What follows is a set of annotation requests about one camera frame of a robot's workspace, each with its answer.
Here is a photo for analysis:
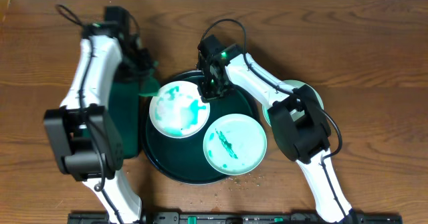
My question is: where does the green sponge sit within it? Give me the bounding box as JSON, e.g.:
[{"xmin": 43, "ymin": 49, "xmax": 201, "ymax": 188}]
[{"xmin": 138, "ymin": 61, "xmax": 161, "ymax": 97}]

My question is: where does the rectangular black tray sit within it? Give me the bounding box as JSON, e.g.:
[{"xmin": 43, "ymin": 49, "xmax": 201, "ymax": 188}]
[{"xmin": 108, "ymin": 82, "xmax": 140, "ymax": 159}]

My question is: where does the white plate top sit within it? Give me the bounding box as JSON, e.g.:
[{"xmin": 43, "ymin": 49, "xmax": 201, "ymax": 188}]
[{"xmin": 261, "ymin": 79, "xmax": 325, "ymax": 128}]

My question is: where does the right black cable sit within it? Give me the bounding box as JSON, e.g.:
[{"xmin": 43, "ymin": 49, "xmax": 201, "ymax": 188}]
[{"xmin": 199, "ymin": 18, "xmax": 355, "ymax": 224}]

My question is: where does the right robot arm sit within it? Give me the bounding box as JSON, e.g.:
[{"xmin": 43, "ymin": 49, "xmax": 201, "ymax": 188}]
[{"xmin": 197, "ymin": 35, "xmax": 358, "ymax": 223}]

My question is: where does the white plate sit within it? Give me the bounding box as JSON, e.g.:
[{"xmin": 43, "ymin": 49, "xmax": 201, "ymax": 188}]
[
  {"xmin": 261, "ymin": 79, "xmax": 325, "ymax": 128},
  {"xmin": 203, "ymin": 114, "xmax": 268, "ymax": 176},
  {"xmin": 149, "ymin": 80, "xmax": 211, "ymax": 138}
]

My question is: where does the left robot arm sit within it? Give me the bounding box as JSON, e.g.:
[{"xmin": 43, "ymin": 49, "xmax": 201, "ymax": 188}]
[{"xmin": 43, "ymin": 4, "xmax": 158, "ymax": 223}]

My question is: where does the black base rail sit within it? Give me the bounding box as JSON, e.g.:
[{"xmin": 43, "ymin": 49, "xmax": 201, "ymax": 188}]
[{"xmin": 66, "ymin": 211, "xmax": 404, "ymax": 224}]

